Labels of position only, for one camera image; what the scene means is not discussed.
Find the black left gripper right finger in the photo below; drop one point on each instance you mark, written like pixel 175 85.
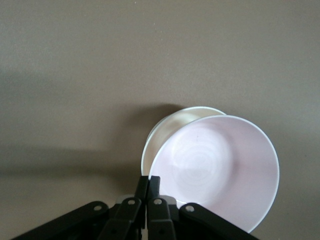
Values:
pixel 162 222

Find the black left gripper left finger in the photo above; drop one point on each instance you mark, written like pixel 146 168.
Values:
pixel 120 220

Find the pink plastic bowl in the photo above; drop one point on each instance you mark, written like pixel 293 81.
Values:
pixel 220 162

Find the white plastic bowl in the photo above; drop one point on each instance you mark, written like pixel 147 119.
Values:
pixel 160 140

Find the brown table cloth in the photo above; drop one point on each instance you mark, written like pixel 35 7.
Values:
pixel 125 62

